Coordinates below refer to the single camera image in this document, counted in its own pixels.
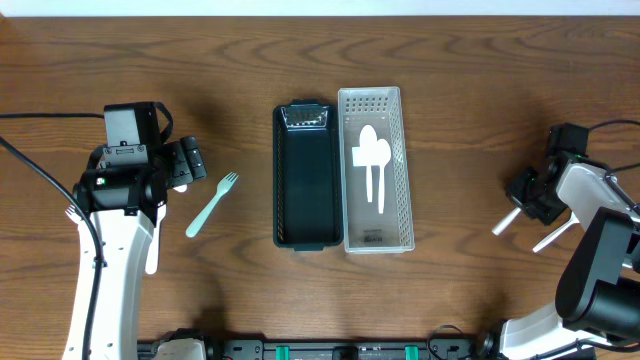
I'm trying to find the white spoon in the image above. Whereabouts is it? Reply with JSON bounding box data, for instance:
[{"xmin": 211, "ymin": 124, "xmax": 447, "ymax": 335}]
[
  {"xmin": 173, "ymin": 184, "xmax": 188, "ymax": 193},
  {"xmin": 532, "ymin": 212, "xmax": 579, "ymax": 253},
  {"xmin": 359, "ymin": 125, "xmax": 377, "ymax": 203},
  {"xmin": 491, "ymin": 207, "xmax": 521, "ymax": 236}
]

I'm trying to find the mint green plastic fork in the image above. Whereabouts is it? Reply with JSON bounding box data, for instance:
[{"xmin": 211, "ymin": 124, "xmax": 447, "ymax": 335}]
[{"xmin": 185, "ymin": 172, "xmax": 239, "ymax": 238}]

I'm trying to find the white fork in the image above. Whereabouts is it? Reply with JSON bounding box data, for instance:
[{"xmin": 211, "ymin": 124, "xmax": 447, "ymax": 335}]
[
  {"xmin": 65, "ymin": 205, "xmax": 83, "ymax": 225},
  {"xmin": 145, "ymin": 204, "xmax": 167, "ymax": 275}
]

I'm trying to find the white spoon crossing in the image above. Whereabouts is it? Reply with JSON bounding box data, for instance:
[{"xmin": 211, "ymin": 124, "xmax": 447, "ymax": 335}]
[{"xmin": 376, "ymin": 139, "xmax": 391, "ymax": 214}]

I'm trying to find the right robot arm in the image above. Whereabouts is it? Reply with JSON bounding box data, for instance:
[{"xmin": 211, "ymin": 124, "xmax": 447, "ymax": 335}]
[{"xmin": 478, "ymin": 156, "xmax": 639, "ymax": 359}]

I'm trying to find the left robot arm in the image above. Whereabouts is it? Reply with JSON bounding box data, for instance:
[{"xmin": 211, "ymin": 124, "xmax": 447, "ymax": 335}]
[{"xmin": 63, "ymin": 136, "xmax": 206, "ymax": 359}]

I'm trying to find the black plastic basket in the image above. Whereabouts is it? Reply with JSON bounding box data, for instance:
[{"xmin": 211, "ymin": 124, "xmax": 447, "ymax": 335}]
[{"xmin": 273, "ymin": 99, "xmax": 344, "ymax": 252}]

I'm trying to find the clear plastic basket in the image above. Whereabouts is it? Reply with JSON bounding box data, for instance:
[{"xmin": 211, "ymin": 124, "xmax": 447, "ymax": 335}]
[{"xmin": 338, "ymin": 86, "xmax": 415, "ymax": 254}]

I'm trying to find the white label in basket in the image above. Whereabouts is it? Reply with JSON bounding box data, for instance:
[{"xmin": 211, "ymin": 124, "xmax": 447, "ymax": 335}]
[{"xmin": 351, "ymin": 145, "xmax": 379, "ymax": 167}]

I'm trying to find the right black cable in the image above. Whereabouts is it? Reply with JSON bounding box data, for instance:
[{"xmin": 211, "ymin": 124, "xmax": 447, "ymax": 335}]
[{"xmin": 529, "ymin": 118, "xmax": 640, "ymax": 360}]

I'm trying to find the black cable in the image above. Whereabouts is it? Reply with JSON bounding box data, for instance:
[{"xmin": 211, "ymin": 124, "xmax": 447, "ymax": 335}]
[
  {"xmin": 0, "ymin": 112, "xmax": 107, "ymax": 360},
  {"xmin": 529, "ymin": 118, "xmax": 640, "ymax": 360}
]

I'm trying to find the left black cable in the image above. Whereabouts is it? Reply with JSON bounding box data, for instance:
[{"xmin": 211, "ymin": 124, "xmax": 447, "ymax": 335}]
[{"xmin": 0, "ymin": 112, "xmax": 107, "ymax": 360}]

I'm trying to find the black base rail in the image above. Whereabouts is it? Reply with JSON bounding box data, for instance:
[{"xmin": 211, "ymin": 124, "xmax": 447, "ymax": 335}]
[{"xmin": 137, "ymin": 329, "xmax": 477, "ymax": 360}]

